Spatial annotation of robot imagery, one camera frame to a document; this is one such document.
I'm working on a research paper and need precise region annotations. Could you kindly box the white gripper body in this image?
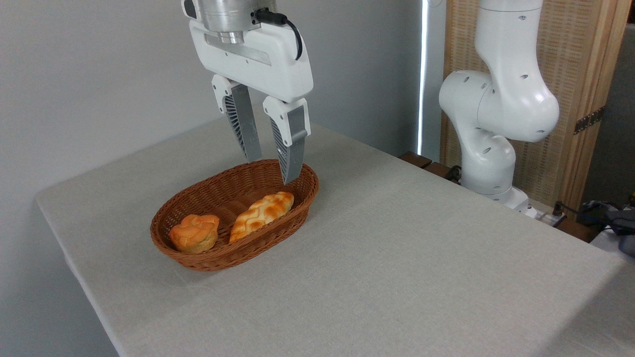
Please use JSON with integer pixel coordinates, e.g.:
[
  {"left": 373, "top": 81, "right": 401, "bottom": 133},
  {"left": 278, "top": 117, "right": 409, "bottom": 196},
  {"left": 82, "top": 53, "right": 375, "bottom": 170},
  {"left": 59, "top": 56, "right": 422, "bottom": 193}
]
[{"left": 189, "top": 20, "right": 314, "bottom": 103}]

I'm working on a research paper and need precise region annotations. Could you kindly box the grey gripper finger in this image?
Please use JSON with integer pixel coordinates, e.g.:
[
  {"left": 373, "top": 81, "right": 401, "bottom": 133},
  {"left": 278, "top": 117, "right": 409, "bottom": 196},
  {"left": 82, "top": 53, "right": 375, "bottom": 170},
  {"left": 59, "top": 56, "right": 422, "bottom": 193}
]
[
  {"left": 262, "top": 96, "right": 312, "bottom": 185},
  {"left": 212, "top": 74, "right": 262, "bottom": 163}
]

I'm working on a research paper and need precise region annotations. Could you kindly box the round orange bread roll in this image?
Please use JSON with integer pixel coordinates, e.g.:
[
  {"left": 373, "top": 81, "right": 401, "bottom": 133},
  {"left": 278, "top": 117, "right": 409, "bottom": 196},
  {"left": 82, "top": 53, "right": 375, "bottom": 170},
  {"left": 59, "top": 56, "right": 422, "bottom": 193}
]
[{"left": 169, "top": 214, "right": 220, "bottom": 255}]

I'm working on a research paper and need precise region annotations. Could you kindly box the long braided bread loaf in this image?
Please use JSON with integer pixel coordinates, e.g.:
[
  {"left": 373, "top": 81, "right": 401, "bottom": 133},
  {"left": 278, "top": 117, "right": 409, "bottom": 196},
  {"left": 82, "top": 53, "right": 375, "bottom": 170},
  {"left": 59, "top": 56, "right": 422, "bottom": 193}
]
[{"left": 229, "top": 191, "right": 295, "bottom": 243}]

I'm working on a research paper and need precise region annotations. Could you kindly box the brown wicker basket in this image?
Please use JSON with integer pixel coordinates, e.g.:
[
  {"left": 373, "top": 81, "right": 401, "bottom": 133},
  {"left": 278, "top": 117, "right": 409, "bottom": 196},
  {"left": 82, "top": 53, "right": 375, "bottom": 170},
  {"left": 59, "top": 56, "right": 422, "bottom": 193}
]
[{"left": 150, "top": 159, "right": 319, "bottom": 272}]

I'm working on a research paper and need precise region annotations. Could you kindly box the brown wooden block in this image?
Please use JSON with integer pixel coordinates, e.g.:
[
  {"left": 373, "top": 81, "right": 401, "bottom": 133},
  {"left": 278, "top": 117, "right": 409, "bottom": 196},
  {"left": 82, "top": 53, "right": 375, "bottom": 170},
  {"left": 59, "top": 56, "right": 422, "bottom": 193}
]
[
  {"left": 555, "top": 218, "right": 602, "bottom": 243},
  {"left": 424, "top": 162, "right": 454, "bottom": 180},
  {"left": 398, "top": 151, "right": 432, "bottom": 169}
]

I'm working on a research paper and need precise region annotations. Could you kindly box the beige tablecloth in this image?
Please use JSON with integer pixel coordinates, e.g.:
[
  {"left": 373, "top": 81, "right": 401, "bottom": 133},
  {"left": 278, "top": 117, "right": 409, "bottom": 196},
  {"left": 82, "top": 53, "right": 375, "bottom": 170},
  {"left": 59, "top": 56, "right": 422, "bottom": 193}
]
[{"left": 35, "top": 104, "right": 635, "bottom": 357}]

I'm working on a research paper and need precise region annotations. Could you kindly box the metal screen hinge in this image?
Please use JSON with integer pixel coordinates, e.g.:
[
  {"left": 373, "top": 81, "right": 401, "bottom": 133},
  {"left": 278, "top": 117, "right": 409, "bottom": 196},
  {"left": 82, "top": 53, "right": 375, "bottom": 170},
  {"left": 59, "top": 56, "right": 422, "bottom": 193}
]
[{"left": 574, "top": 106, "right": 605, "bottom": 135}]

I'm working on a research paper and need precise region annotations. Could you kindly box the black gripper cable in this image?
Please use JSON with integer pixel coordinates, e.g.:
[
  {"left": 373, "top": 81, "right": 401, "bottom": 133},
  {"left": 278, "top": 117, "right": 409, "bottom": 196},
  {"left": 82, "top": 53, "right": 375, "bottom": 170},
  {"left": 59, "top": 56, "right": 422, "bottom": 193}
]
[{"left": 254, "top": 9, "right": 303, "bottom": 61}]

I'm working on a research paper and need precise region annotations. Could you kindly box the dark bundle of cables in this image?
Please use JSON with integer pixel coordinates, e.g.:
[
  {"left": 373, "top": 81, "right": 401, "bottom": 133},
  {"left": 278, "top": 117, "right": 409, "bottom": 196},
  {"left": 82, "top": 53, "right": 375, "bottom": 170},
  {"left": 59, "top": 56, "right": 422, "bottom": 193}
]
[{"left": 556, "top": 196, "right": 635, "bottom": 258}]

